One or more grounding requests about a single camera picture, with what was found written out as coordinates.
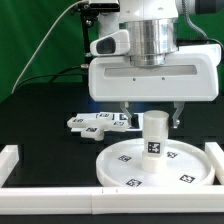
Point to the white fence bar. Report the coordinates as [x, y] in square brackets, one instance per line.
[109, 200]
[9, 157]
[216, 156]

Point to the white front fence bar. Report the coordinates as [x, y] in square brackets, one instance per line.
[109, 200]

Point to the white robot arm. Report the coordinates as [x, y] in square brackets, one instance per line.
[138, 57]

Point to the white marker sheet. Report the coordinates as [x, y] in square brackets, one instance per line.
[137, 122]

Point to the white cross table base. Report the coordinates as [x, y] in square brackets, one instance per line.
[93, 125]

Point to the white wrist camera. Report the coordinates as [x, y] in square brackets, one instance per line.
[114, 44]

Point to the white right fence bar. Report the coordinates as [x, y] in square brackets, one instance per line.
[216, 156]

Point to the white left fence bar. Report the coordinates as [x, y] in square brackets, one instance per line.
[9, 157]

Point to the white round table top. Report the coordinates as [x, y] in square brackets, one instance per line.
[126, 164]

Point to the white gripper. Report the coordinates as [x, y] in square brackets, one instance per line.
[190, 74]

